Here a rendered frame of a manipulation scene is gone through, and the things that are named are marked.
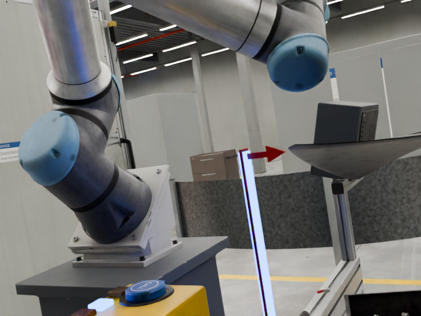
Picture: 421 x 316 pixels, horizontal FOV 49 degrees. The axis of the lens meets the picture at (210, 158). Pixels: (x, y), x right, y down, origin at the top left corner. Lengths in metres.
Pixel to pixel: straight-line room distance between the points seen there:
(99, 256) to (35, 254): 1.30
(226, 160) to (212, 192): 4.66
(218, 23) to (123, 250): 0.49
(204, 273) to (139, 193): 0.20
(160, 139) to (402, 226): 8.20
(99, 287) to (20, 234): 1.39
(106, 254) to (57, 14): 0.45
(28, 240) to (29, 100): 0.63
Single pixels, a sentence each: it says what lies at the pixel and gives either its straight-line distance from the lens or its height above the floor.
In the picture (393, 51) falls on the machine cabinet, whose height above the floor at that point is 1.90.
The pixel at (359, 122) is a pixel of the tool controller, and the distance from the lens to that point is 1.20.
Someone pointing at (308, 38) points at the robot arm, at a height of 1.31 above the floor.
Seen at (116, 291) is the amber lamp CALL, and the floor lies 1.08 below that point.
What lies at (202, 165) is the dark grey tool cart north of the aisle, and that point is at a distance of 7.50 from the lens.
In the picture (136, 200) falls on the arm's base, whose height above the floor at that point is 1.12.
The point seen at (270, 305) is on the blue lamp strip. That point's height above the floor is 0.96.
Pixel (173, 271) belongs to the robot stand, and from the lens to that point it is 0.83.
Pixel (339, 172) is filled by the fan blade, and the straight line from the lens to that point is 0.71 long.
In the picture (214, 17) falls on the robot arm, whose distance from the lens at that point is 0.57.
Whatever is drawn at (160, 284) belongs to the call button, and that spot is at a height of 1.08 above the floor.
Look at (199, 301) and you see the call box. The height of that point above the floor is 1.06.
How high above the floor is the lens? 1.22
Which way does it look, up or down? 3 degrees down
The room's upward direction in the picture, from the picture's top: 9 degrees counter-clockwise
